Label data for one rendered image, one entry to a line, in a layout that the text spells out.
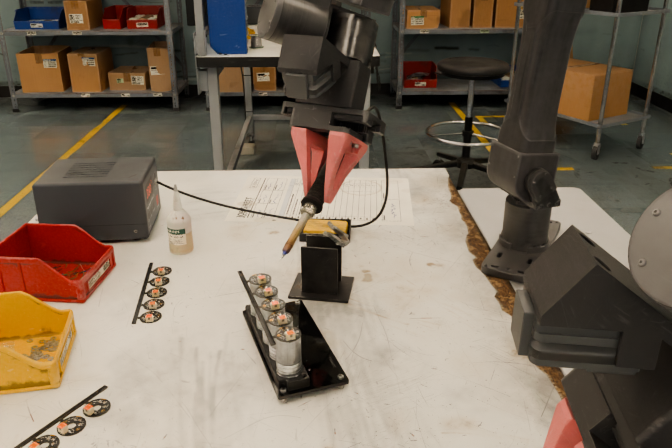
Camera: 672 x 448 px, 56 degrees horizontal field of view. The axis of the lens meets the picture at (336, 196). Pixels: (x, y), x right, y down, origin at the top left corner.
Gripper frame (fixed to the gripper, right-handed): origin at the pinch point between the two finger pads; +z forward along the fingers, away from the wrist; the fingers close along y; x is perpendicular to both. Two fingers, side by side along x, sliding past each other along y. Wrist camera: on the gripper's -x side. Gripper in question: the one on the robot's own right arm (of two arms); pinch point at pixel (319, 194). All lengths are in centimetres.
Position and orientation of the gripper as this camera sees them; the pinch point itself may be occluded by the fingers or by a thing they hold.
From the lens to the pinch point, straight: 69.4
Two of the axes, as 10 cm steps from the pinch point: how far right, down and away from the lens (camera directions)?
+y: 9.0, 1.6, -4.0
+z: -1.9, 9.8, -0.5
